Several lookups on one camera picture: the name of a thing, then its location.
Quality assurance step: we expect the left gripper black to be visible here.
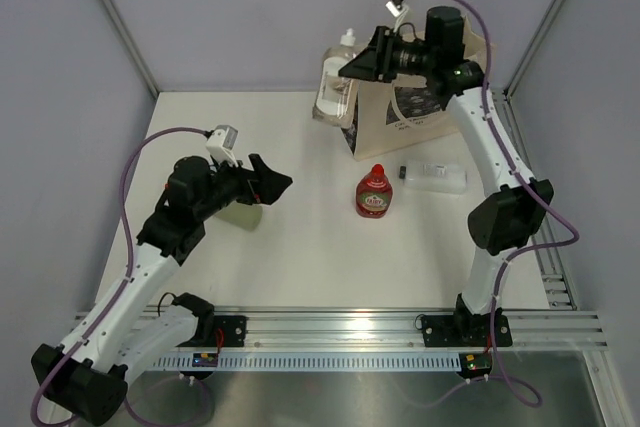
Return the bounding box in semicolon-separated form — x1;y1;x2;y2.
195;152;291;222

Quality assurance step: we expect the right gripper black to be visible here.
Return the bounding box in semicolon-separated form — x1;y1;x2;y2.
338;27;436;85

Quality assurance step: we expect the clear amber soap bottle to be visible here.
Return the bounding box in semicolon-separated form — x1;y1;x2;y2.
312;28;356;129

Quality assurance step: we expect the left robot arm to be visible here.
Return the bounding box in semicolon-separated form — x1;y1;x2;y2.
31;154;293;426

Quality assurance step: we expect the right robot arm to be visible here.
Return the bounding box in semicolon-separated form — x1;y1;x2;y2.
339;6;554;347

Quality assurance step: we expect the canvas tote bag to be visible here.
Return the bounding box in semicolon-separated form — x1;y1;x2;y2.
343;6;490;161

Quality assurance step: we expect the pale green cylinder container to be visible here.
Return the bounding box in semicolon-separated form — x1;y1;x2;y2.
215;202;263;232

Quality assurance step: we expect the red Fairy dish soap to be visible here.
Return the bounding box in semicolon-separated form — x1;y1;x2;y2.
355;164;393;218

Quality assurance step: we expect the clear flat bottle black cap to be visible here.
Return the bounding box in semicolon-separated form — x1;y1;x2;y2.
399;160;467;195

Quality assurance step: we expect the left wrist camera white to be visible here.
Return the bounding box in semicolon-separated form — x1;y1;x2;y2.
205;125;240;167

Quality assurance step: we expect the aluminium front rail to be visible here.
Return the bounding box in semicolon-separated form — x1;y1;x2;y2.
74;309;611;353

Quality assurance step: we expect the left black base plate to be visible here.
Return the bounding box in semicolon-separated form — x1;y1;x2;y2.
194;315;247;348

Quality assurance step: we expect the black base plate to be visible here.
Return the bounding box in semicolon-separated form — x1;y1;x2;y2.
414;309;513;348
194;315;247;348

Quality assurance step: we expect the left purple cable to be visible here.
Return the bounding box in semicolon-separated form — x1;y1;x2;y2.
29;126;214;427

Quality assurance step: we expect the white slotted cable duct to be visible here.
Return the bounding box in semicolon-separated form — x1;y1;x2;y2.
148;351;461;373

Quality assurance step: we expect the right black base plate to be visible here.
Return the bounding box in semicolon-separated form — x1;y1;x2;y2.
414;309;513;348

